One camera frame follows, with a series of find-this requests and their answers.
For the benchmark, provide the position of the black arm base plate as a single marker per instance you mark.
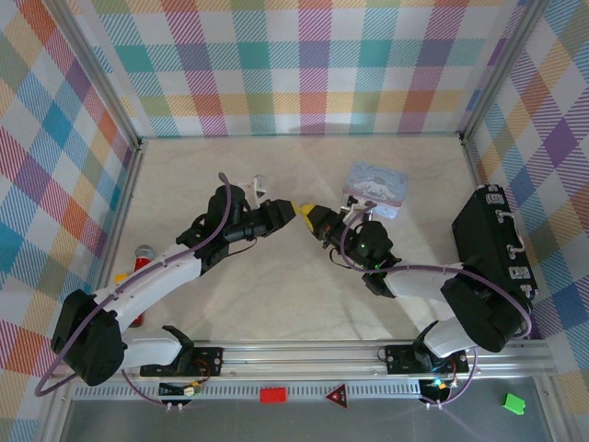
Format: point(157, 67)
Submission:
point(207, 361)
point(400, 359)

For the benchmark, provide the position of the perforated metal strip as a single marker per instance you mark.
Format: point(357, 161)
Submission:
point(239, 391)

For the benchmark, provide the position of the black hard carrying case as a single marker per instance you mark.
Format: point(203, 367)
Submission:
point(492, 230)

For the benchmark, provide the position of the red bottle silver cap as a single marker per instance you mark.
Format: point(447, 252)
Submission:
point(142, 258)

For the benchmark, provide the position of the aluminium frame side rail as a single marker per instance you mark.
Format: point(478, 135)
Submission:
point(115, 221)

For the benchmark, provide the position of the green toy brick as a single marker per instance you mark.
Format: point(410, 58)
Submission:
point(514, 403)

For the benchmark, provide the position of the aluminium frame post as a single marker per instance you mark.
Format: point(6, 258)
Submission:
point(504, 69)
point(99, 69)

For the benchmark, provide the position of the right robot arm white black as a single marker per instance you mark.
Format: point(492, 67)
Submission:
point(414, 281)

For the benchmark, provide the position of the red toy brick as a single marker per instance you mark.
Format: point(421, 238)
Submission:
point(273, 396)

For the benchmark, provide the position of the small yellow block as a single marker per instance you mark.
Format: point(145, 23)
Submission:
point(120, 277)

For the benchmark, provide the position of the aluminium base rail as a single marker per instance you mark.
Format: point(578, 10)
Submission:
point(303, 359)

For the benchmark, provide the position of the black red triangle sticker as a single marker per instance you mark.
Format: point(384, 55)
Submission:
point(337, 396)

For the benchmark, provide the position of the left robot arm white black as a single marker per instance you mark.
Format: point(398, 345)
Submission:
point(152, 281)

